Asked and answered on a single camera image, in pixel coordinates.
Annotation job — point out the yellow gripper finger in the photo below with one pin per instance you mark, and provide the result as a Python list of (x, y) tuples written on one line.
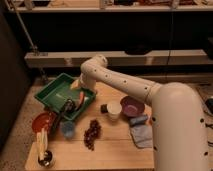
[(74, 85)]

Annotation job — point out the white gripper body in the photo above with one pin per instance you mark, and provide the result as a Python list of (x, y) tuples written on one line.
[(86, 82)]

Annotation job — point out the orange red pepper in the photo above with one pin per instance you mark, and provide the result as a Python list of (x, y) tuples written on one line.
[(81, 97)]

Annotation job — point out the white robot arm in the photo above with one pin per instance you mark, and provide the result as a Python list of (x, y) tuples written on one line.
[(178, 123)]

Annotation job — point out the white paper cup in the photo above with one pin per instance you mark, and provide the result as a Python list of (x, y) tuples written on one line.
[(114, 110)]

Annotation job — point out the blue plastic cup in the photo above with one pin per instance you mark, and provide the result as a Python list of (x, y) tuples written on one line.
[(68, 129)]

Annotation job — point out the small metal cup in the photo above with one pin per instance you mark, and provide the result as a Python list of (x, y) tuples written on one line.
[(48, 157)]

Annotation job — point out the green plastic tray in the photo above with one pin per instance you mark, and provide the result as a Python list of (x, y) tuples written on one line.
[(58, 91)]

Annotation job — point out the small dark cube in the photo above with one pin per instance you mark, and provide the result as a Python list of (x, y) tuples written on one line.
[(103, 108)]

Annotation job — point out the white shelf rack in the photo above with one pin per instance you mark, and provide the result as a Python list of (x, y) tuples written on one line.
[(68, 32)]

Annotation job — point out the red bowl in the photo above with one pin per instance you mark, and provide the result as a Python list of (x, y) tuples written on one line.
[(43, 121)]

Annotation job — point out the purple bowl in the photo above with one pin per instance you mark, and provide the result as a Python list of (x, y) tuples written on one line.
[(131, 107)]

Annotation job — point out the dark grape bunch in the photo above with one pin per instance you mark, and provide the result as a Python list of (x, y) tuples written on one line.
[(91, 134)]

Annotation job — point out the dark object on shelf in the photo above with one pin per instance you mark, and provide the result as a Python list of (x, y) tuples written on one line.
[(140, 48)]

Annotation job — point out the grey cloth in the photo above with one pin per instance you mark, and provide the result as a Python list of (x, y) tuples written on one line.
[(142, 136)]

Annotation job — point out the metal spoon black handle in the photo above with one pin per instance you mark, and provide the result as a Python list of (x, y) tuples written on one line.
[(69, 106)]

